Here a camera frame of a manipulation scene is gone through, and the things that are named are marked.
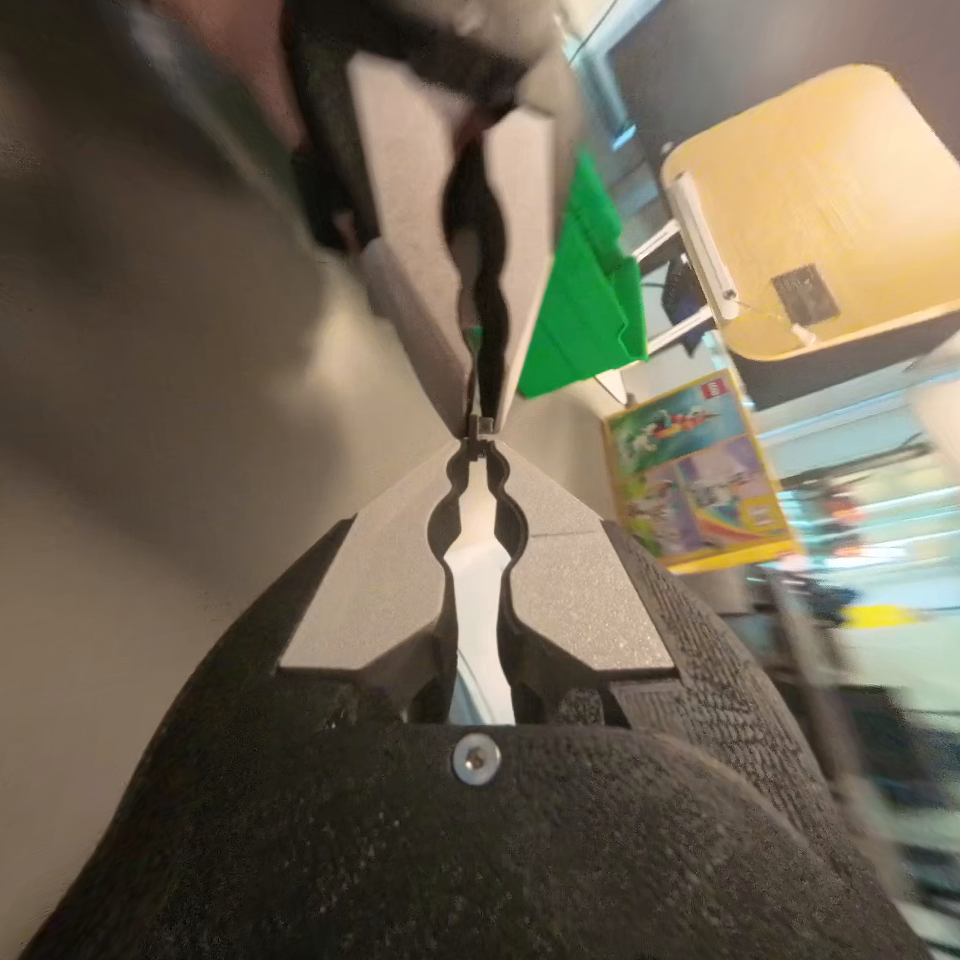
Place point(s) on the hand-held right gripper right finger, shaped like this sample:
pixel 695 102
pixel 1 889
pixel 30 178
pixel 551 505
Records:
pixel 592 600

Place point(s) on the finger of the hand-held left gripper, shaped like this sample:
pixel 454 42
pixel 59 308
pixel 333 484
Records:
pixel 532 225
pixel 405 210

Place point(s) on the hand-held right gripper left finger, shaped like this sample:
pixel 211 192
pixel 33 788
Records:
pixel 360 600

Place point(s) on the small grey lego piece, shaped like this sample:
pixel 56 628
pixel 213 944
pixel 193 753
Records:
pixel 480 435

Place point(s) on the colourful lego set box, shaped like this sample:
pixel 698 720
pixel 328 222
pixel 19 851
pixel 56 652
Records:
pixel 697 472

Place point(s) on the green plastic bin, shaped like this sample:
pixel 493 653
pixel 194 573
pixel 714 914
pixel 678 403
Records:
pixel 585 315

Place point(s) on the black square plate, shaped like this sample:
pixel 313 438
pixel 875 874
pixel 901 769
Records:
pixel 805 292

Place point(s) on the pale wooden desk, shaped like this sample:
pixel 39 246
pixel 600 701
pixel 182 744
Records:
pixel 825 187

